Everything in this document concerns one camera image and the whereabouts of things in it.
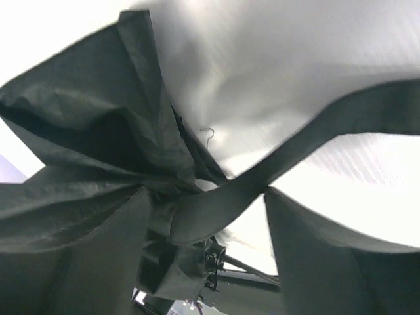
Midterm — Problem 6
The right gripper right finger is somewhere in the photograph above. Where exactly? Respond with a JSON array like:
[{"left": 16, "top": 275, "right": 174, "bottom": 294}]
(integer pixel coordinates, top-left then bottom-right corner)
[{"left": 264, "top": 188, "right": 419, "bottom": 315}]

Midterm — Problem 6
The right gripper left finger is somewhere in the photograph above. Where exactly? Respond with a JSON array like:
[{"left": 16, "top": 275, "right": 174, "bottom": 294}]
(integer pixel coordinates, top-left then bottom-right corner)
[{"left": 1, "top": 188, "right": 151, "bottom": 314}]

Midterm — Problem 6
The black folding umbrella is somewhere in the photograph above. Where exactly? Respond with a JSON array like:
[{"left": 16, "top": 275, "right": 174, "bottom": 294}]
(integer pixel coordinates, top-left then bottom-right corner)
[{"left": 1, "top": 10, "right": 419, "bottom": 299}]

